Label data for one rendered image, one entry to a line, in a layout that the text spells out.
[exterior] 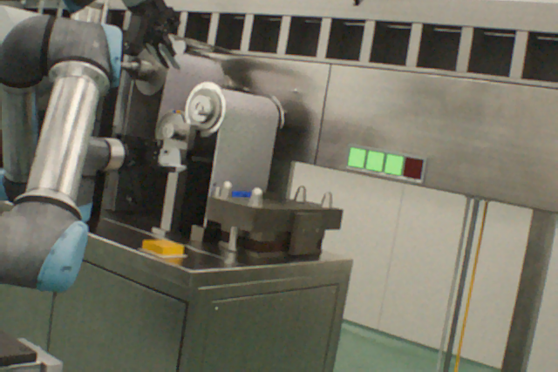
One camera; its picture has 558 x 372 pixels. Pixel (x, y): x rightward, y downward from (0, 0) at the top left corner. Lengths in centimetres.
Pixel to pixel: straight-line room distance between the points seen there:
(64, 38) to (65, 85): 10
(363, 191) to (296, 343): 287
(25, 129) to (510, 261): 330
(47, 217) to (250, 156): 100
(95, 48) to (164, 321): 68
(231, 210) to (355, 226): 300
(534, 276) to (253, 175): 82
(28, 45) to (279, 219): 83
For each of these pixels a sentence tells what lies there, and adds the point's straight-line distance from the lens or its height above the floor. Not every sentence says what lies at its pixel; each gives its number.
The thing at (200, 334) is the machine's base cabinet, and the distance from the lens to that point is 170.
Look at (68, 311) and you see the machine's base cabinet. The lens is 202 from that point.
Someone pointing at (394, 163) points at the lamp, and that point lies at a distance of 202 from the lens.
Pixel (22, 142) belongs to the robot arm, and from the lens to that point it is 158.
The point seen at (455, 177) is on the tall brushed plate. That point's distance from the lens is 195.
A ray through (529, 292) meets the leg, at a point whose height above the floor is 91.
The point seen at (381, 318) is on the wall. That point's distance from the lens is 477.
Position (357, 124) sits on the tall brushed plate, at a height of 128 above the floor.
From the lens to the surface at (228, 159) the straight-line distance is 202.
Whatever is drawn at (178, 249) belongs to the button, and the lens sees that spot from 176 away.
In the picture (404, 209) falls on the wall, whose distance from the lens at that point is 465.
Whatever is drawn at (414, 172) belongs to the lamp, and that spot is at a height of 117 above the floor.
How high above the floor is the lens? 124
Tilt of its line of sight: 3 degrees down
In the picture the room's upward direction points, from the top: 9 degrees clockwise
